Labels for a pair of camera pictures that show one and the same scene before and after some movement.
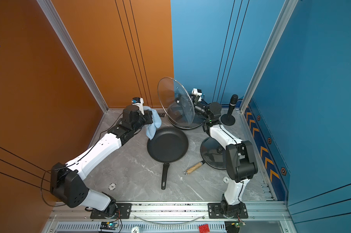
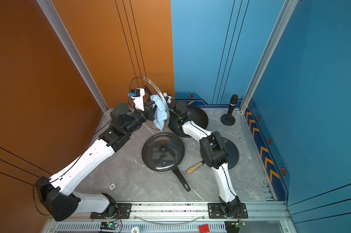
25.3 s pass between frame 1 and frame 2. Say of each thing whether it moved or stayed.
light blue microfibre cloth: moved
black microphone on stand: stayed
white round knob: stayed
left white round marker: stayed
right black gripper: moved
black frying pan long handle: moved
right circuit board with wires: stayed
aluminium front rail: stayed
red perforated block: stayed
